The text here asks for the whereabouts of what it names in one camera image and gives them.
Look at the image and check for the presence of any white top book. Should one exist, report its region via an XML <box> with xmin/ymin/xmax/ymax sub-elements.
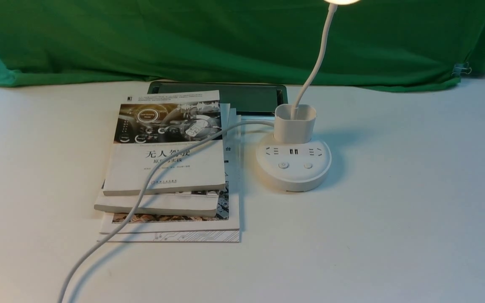
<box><xmin>102</xmin><ymin>90</ymin><xmax>230</xmax><ymax>196</ymax></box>

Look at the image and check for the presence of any green backdrop cloth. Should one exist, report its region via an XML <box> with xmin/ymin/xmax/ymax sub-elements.
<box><xmin>0</xmin><ymin>0</ymin><xmax>485</xmax><ymax>92</ymax></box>

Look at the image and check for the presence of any white book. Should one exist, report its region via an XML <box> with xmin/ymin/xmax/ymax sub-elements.
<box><xmin>102</xmin><ymin>90</ymin><xmax>230</xmax><ymax>196</ymax></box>
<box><xmin>94</xmin><ymin>191</ymin><xmax>229</xmax><ymax>217</ymax></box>

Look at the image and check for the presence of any white lamp power cable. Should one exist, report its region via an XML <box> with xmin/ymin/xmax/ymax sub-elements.
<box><xmin>56</xmin><ymin>120</ymin><xmax>276</xmax><ymax>303</ymax></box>

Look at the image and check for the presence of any black tablet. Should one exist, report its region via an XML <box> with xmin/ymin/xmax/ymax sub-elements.
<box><xmin>147</xmin><ymin>81</ymin><xmax>288</xmax><ymax>119</ymax></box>

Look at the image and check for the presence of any metal binder clip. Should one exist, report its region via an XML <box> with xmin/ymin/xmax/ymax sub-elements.
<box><xmin>451</xmin><ymin>62</ymin><xmax>473</xmax><ymax>77</ymax></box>

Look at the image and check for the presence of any bottom book with circuit pattern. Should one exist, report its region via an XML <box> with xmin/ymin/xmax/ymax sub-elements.
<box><xmin>109</xmin><ymin>128</ymin><xmax>241</xmax><ymax>243</ymax></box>

